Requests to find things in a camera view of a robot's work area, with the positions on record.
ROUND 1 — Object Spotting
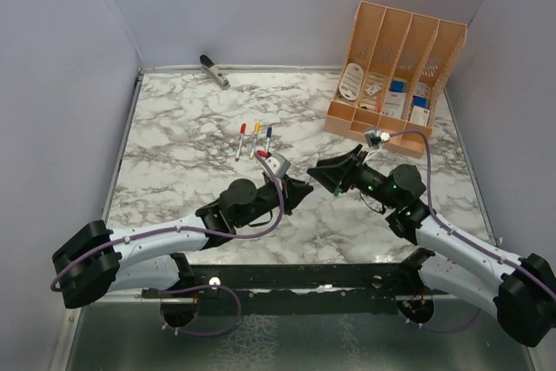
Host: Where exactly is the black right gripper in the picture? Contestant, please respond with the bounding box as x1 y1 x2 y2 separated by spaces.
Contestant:
308 144 400 209

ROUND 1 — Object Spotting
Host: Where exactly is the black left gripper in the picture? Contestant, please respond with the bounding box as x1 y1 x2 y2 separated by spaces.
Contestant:
235 174 312 229

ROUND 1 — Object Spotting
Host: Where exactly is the orange-tipped white pen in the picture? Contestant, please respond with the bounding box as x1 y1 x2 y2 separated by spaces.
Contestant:
249 132 258 160

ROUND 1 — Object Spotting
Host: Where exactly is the red-tipped white pen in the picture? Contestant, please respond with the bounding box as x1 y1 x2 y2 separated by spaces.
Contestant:
235 130 245 162

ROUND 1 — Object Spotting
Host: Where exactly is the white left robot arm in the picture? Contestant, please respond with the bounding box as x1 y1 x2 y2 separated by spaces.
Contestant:
50 176 313 308

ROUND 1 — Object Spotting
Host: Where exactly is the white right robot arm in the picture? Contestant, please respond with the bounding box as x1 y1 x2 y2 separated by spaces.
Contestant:
308 147 555 348

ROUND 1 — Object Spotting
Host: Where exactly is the white paper box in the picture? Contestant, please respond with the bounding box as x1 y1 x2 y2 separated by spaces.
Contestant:
382 90 407 119

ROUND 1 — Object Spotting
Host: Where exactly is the white oval perforated plate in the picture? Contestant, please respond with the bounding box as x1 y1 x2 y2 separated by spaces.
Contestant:
338 63 365 102

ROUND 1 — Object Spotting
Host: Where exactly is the blue white box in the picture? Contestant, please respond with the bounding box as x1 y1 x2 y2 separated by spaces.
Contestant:
389 80 408 93

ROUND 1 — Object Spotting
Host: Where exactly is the orange desk organizer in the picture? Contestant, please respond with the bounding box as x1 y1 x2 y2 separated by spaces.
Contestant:
324 2 467 158

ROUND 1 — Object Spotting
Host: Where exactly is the grey black stapler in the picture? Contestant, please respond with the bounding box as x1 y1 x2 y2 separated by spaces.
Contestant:
199 55 229 90

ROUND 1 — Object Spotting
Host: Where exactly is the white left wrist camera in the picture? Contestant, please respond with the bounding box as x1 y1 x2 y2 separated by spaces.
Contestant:
257 150 291 179

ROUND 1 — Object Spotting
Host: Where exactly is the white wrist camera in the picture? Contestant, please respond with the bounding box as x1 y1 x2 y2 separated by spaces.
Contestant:
257 150 291 179
364 127 391 156

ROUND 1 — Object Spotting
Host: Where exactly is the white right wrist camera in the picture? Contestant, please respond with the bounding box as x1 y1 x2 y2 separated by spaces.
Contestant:
364 127 391 156

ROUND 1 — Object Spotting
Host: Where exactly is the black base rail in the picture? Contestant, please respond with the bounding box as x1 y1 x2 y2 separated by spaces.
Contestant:
142 248 434 321

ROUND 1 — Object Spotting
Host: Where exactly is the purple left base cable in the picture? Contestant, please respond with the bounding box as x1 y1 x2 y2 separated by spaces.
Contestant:
151 284 243 337

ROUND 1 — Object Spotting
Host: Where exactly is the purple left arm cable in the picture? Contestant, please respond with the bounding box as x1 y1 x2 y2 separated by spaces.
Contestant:
50 152 286 293

